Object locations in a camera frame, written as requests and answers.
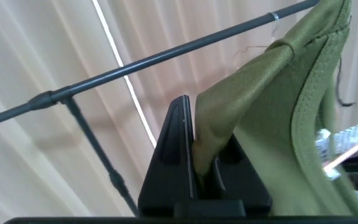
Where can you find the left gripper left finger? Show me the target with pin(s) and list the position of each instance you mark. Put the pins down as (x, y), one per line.
(169, 174)

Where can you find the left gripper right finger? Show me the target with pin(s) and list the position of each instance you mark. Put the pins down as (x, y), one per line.
(244, 183)

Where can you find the green long-sleeved shirt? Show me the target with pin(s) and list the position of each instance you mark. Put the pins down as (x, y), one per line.
(275, 109)

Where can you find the black clothes rack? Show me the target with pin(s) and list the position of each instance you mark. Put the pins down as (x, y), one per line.
(166, 54)

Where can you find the white laundry basket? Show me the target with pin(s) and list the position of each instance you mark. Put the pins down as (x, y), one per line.
(356, 137)

